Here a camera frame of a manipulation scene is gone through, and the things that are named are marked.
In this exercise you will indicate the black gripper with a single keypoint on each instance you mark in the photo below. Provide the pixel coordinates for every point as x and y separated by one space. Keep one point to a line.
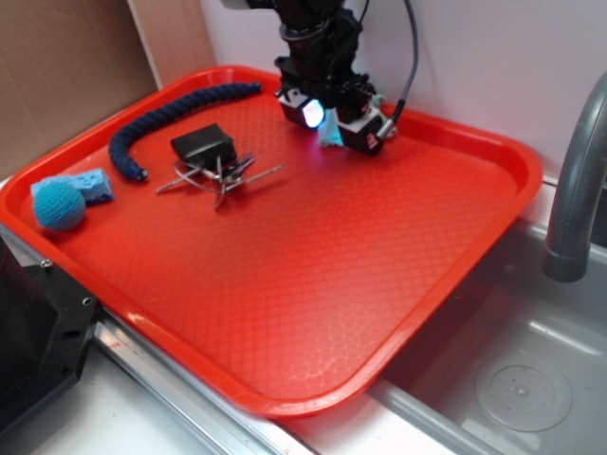
322 46

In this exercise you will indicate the teal blue cloth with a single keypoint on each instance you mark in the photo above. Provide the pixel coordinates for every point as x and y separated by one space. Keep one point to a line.
328 131

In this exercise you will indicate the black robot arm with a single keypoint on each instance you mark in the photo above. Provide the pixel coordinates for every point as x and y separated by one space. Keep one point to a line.
274 5

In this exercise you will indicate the metal key bunch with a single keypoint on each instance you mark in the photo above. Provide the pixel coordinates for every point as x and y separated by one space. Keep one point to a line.
219 179

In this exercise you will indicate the black leather key pouch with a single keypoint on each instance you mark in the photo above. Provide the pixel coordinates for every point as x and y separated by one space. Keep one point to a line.
203 146

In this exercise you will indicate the red plastic tray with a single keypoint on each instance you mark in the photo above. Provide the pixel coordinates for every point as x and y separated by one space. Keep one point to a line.
298 291

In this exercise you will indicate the light blue sponge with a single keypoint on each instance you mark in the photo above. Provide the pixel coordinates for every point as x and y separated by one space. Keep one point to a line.
94 185

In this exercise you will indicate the grey sink faucet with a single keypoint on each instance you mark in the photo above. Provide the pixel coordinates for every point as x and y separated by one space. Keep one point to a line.
578 216

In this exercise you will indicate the brown cardboard panel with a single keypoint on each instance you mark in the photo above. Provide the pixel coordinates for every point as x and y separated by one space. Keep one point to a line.
67 65

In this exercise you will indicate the teal knitted ball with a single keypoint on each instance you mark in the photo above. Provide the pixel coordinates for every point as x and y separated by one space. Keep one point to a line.
58 206

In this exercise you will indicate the grey plastic sink basin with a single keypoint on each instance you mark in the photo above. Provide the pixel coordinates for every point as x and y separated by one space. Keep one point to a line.
511 363

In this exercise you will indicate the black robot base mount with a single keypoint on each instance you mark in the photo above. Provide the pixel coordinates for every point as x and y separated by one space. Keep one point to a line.
47 322

